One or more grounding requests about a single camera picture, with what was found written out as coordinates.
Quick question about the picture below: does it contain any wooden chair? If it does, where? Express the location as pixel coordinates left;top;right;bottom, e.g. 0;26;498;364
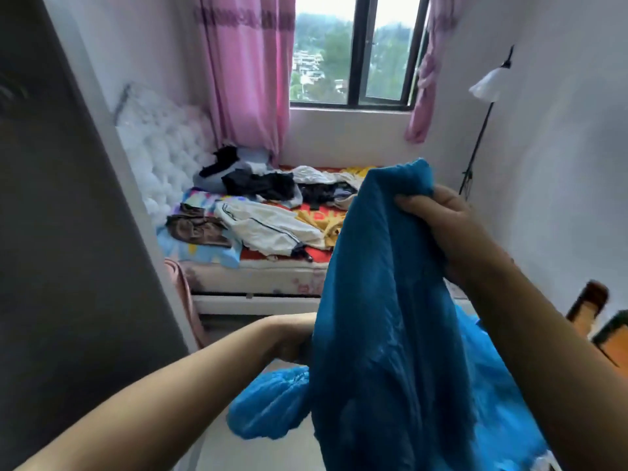
566;279;628;379

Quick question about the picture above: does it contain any dark framed window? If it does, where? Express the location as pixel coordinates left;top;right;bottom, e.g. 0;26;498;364
289;0;433;112

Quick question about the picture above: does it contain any pink fabric item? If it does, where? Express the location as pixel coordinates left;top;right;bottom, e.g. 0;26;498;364
164;258;207;349

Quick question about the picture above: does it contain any blue patterned pillow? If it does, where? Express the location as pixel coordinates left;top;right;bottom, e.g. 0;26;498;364
157;189;245;269

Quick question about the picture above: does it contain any black floor lamp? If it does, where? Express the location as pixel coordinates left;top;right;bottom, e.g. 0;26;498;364
458;46;516;197

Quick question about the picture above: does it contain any grey wardrobe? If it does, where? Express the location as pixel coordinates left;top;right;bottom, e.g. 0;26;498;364
0;0;202;471

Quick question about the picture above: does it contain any person's left hand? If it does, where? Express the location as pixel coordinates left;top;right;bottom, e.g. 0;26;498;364
265;311;317;365

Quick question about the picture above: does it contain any person's right hand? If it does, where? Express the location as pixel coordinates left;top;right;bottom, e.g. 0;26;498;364
395;184;506;290

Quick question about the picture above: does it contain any person's left forearm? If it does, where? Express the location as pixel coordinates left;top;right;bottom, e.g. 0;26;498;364
14;323;296;471

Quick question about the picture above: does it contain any wide pink curtain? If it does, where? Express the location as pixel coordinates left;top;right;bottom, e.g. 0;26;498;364
196;0;298;158

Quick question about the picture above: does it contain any pile of mixed clothes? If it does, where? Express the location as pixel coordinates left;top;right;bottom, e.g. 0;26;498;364
193;144;372;261

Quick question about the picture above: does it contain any white tufted headboard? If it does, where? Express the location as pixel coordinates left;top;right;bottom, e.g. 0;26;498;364
113;85;217;226

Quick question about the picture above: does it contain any person's right forearm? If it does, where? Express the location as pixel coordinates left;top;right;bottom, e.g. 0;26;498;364
461;260;628;471

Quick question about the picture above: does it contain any red and yellow blanket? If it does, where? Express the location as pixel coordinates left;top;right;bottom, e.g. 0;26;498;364
157;162;472;315

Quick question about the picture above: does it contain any blue garment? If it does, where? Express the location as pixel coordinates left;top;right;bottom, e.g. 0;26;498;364
226;158;551;471

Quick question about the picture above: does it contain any brown top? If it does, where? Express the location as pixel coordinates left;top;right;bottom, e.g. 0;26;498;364
167;213;232;247

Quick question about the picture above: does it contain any narrow pink curtain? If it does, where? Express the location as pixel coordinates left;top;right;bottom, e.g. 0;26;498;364
405;0;462;145

